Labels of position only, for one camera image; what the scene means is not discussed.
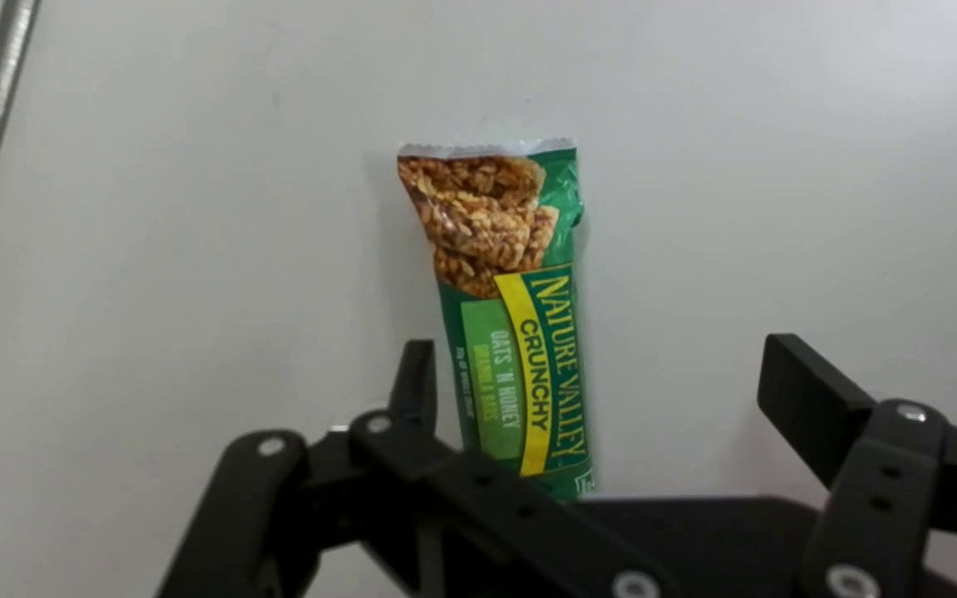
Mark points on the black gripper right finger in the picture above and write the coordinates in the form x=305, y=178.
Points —
x=889, y=468

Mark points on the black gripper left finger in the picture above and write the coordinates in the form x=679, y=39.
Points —
x=441, y=522

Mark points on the green granola bar pack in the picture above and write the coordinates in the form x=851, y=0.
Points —
x=499, y=227

